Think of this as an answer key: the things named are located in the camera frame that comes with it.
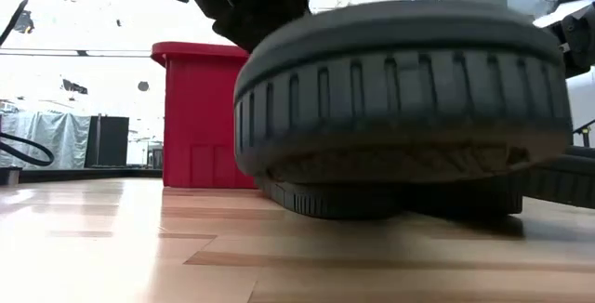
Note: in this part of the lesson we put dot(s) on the black ceiling fixture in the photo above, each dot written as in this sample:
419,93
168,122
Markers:
24,22

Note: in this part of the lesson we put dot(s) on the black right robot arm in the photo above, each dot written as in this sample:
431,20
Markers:
576,38

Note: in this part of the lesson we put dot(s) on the black rear table frame rail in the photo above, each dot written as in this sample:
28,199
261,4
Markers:
93,173

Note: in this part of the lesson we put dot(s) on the black slide sandal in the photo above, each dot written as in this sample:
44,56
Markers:
465,203
325,201
567,182
400,89

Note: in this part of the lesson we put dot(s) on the black cabinet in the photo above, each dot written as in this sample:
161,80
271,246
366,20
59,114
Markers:
109,142

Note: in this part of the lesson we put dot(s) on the red plastic bin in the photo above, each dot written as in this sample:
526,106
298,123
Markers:
200,117

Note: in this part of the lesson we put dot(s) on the grey tarp cloth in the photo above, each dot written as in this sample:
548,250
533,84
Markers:
46,140

